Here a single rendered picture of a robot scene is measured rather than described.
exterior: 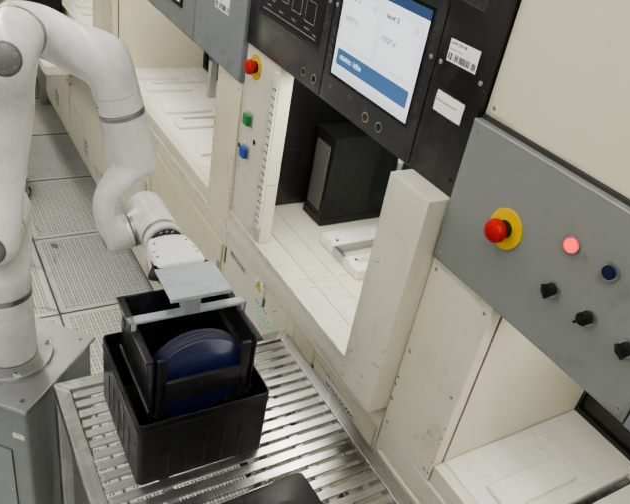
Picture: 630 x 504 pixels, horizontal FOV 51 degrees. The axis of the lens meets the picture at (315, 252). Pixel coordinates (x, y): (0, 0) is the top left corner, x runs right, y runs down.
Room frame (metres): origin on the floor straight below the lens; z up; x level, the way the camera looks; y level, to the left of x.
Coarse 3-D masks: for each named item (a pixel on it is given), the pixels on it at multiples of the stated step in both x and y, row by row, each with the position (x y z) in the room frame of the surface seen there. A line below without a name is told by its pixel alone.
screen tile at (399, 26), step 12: (396, 12) 1.28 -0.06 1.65; (384, 24) 1.31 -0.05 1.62; (396, 24) 1.28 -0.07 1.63; (408, 24) 1.25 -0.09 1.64; (420, 24) 1.22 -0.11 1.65; (396, 36) 1.27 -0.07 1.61; (408, 36) 1.24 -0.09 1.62; (420, 36) 1.22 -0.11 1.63; (384, 48) 1.29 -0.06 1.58; (408, 48) 1.24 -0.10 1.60; (384, 60) 1.29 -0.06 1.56; (396, 60) 1.26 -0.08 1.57; (408, 60) 1.23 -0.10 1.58; (396, 72) 1.25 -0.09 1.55; (408, 72) 1.22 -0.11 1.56
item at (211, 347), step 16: (176, 352) 0.92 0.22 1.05; (192, 352) 0.94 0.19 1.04; (208, 352) 0.96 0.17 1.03; (224, 352) 0.98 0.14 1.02; (240, 352) 1.00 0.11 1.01; (176, 368) 0.92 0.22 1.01; (192, 368) 0.94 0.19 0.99; (208, 368) 0.96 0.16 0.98; (192, 400) 0.94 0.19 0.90; (208, 400) 0.96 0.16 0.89
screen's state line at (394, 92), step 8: (344, 56) 1.40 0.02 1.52; (352, 56) 1.37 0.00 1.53; (344, 64) 1.39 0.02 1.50; (352, 64) 1.37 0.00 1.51; (360, 64) 1.35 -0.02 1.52; (352, 72) 1.36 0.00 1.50; (360, 72) 1.34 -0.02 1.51; (368, 72) 1.32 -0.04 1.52; (376, 72) 1.30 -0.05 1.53; (368, 80) 1.32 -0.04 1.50; (376, 80) 1.29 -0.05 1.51; (384, 80) 1.27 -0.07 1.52; (376, 88) 1.29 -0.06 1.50; (384, 88) 1.27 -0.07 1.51; (392, 88) 1.25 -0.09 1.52; (400, 88) 1.23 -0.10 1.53; (392, 96) 1.25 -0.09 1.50; (400, 96) 1.23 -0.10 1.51; (400, 104) 1.22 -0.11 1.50
